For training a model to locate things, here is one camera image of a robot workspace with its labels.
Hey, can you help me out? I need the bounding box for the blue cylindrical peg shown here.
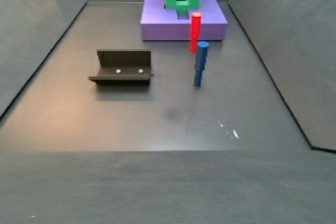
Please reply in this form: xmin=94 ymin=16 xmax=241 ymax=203
xmin=194 ymin=41 xmax=209 ymax=86

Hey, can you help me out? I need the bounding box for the green U-shaped block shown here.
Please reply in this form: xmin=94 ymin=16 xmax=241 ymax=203
xmin=164 ymin=0 xmax=202 ymax=16

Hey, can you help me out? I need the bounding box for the purple base block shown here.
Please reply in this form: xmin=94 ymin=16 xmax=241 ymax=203
xmin=140 ymin=0 xmax=228 ymax=41

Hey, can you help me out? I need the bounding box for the red hexagonal peg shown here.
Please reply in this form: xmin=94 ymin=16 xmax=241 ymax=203
xmin=189 ymin=12 xmax=202 ymax=53

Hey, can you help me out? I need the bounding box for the black angle bracket fixture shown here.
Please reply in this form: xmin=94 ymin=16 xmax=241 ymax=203
xmin=88 ymin=49 xmax=152 ymax=84

